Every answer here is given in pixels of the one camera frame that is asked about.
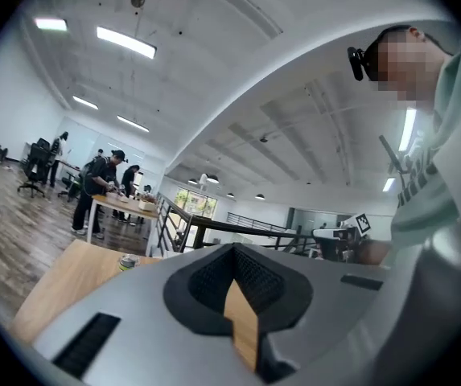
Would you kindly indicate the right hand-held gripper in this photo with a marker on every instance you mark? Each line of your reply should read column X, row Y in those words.
column 362, row 223

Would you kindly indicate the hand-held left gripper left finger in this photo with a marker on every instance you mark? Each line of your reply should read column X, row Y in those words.
column 141, row 320

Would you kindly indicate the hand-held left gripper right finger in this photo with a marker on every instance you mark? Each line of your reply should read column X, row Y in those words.
column 318, row 316

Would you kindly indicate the person's right forearm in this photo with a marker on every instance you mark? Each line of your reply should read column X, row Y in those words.
column 375, row 251

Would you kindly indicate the white plastic bin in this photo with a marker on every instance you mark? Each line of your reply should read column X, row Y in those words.
column 146, row 206

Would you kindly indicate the rectangular ceiling light panel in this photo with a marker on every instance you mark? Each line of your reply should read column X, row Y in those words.
column 132, row 123
column 408, row 129
column 85, row 102
column 51, row 24
column 389, row 184
column 125, row 42

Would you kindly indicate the clear water bottle green band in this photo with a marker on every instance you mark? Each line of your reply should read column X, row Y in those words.
column 128, row 264

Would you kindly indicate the person's green printed t-shirt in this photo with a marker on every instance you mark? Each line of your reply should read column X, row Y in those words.
column 427, row 211

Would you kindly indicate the black chest-mounted display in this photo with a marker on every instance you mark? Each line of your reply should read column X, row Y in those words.
column 391, row 155

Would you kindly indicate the light wooden table white legs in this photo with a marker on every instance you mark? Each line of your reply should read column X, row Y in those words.
column 133, row 207
column 73, row 280

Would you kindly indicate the black metal railing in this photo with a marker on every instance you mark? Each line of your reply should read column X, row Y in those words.
column 198, row 235

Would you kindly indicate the thin stair railing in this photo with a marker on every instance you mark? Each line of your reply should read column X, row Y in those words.
column 254, row 220

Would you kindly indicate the large glass window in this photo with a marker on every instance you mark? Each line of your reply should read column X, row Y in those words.
column 196, row 203

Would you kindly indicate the person's head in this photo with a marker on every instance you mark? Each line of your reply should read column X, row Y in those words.
column 407, row 66

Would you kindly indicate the black office chair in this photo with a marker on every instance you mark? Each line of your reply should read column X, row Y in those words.
column 37, row 155

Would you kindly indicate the round ceiling fixture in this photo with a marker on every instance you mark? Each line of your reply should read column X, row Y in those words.
column 137, row 0

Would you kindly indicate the white camera on pole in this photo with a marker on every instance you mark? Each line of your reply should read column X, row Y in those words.
column 203, row 179

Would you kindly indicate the black head-mounted camera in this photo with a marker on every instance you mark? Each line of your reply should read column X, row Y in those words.
column 356, row 62

